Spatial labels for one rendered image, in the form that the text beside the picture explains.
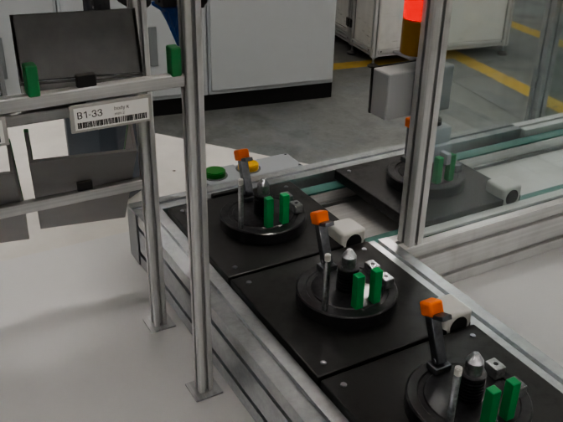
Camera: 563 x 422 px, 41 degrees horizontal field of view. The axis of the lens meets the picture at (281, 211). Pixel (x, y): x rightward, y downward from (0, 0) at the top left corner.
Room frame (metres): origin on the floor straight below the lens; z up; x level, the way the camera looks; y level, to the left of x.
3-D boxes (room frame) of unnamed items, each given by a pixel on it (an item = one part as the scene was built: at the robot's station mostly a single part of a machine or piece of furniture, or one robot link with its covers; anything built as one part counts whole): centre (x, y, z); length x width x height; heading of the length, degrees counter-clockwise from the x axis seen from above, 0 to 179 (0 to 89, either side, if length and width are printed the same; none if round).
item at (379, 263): (0.85, -0.09, 1.01); 0.24 x 0.24 x 0.13; 30
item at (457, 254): (1.20, -0.24, 0.91); 0.84 x 0.28 x 0.10; 120
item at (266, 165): (1.30, 0.07, 0.93); 0.21 x 0.07 x 0.06; 120
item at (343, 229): (1.07, 0.03, 1.01); 0.24 x 0.24 x 0.13; 30
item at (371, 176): (1.24, -0.26, 0.96); 0.24 x 0.24 x 0.02; 30
